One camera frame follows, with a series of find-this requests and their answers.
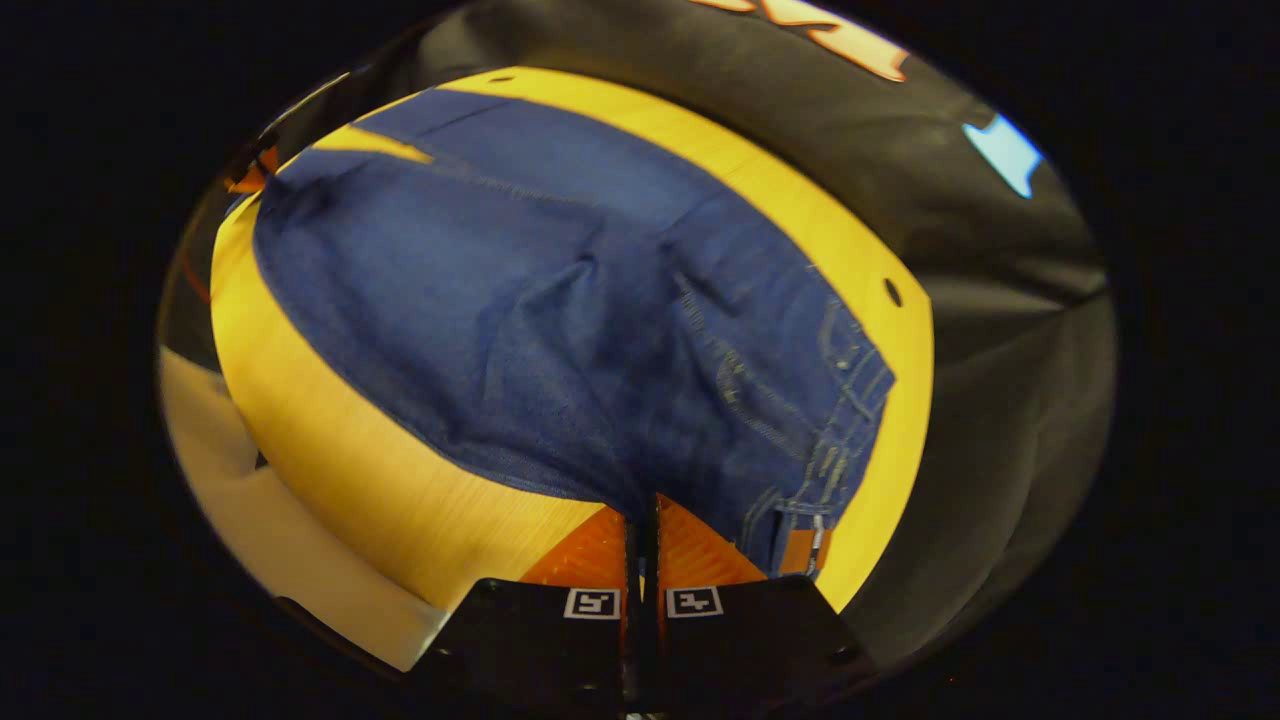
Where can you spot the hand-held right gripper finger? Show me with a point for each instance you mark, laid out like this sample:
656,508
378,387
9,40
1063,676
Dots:
633,640
650,640

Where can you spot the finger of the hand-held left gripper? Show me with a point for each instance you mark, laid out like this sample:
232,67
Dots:
255,175

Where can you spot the blue jeans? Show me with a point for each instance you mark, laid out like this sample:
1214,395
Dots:
560,300

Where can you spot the black backdrop cloth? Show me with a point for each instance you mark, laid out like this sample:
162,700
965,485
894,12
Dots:
1000,330

